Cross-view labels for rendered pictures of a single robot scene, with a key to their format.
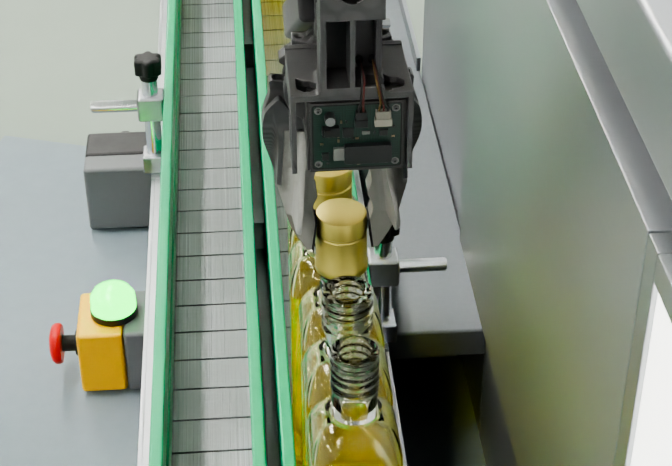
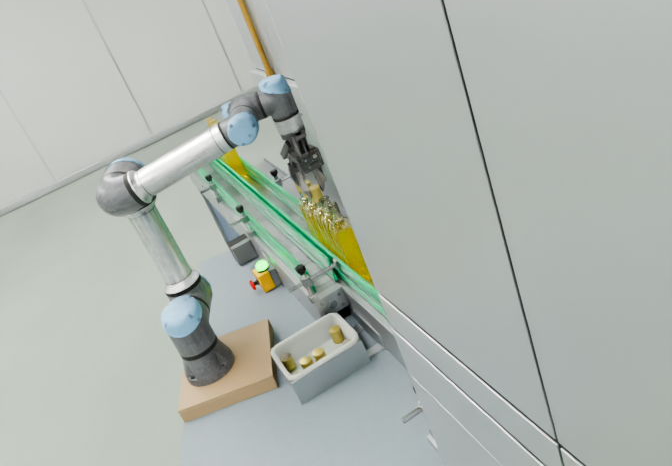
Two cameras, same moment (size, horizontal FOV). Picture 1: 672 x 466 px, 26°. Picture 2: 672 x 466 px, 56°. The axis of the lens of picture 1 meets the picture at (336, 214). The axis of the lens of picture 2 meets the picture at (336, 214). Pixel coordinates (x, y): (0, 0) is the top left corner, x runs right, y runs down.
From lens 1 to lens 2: 96 cm
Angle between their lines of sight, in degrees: 13
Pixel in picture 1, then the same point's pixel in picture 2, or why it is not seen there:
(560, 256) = not seen: hidden behind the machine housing
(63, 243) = (235, 272)
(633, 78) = not seen: hidden behind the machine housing
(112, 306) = (262, 265)
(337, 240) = (315, 192)
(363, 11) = (302, 136)
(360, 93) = (308, 152)
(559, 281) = not seen: hidden behind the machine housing
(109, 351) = (267, 277)
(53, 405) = (259, 299)
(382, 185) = (319, 176)
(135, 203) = (249, 252)
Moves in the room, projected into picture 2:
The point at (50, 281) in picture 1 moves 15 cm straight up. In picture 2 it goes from (238, 280) to (222, 248)
